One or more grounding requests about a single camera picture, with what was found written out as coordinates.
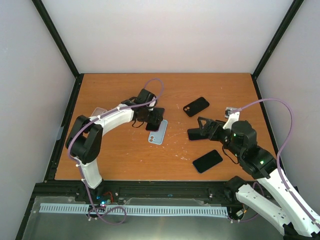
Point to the black front rail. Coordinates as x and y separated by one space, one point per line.
211 192

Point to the pink translucent phone case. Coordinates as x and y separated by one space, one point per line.
98 111

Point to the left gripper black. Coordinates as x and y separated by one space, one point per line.
156 118

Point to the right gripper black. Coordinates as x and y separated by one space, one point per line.
216 124

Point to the light blue cable duct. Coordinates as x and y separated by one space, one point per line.
139 210

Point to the light blue phone case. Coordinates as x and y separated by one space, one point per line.
157 137

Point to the left black frame post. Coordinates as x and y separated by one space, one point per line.
48 22

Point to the blue-edged black phone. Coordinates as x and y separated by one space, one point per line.
207 161

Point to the right black frame post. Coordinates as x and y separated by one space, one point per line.
279 33

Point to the black phone case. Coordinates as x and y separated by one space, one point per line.
196 106

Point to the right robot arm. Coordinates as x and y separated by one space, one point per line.
290 215

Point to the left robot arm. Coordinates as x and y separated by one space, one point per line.
84 141

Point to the black frame post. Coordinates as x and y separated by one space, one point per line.
48 22
279 33

